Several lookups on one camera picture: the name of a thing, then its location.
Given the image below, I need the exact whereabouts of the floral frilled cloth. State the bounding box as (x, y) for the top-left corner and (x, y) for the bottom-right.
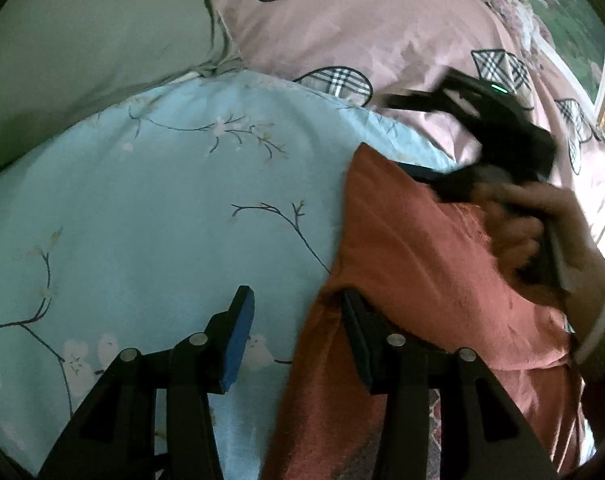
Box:
(463, 0), (553, 66)

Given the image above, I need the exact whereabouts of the gold framed wall painting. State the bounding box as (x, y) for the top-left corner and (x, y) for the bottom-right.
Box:
(497, 0), (605, 133)

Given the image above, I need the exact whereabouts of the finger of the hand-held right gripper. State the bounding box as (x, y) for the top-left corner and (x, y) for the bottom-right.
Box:
(384, 89), (451, 113)
(397, 161), (442, 185)

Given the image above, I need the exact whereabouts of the pink pillow with plaid hearts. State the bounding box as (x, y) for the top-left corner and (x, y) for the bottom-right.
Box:
(207, 0), (605, 261)

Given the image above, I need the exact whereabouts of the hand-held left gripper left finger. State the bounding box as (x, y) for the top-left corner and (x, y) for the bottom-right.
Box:
(37, 286), (256, 480)

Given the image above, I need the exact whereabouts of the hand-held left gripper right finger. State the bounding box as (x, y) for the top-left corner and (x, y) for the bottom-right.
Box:
(341, 288), (559, 480)

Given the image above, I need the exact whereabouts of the light blue floral quilt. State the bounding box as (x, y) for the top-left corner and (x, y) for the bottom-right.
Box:
(0, 71), (458, 478)

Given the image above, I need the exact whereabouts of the orange-red small garment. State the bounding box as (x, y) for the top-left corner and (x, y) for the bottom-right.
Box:
(261, 142), (599, 480)

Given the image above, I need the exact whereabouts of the red patterned cloth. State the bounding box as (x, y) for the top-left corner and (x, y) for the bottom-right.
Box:
(423, 389), (444, 480)

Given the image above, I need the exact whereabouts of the pale green pillow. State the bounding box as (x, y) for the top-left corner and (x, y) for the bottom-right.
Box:
(0, 0), (243, 188)

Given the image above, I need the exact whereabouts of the person's right hand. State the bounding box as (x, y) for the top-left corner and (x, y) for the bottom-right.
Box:
(473, 181), (605, 332)

